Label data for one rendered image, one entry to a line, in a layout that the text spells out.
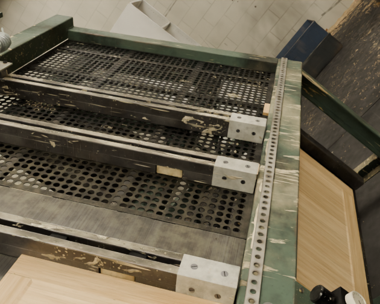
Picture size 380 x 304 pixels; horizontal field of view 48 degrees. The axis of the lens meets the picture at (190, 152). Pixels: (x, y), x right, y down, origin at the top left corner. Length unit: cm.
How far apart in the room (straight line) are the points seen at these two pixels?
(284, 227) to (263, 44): 493
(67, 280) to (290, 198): 61
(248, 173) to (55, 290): 60
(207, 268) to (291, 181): 45
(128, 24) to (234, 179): 354
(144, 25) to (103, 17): 166
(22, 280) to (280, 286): 55
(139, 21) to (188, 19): 144
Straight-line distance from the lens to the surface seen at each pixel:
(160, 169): 130
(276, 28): 591
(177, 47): 223
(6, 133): 148
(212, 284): 92
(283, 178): 128
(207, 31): 593
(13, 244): 106
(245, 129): 151
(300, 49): 492
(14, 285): 101
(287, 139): 149
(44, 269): 102
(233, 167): 125
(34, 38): 216
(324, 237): 174
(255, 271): 98
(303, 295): 98
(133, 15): 463
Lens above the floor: 128
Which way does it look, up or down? 8 degrees down
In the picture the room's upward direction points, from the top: 53 degrees counter-clockwise
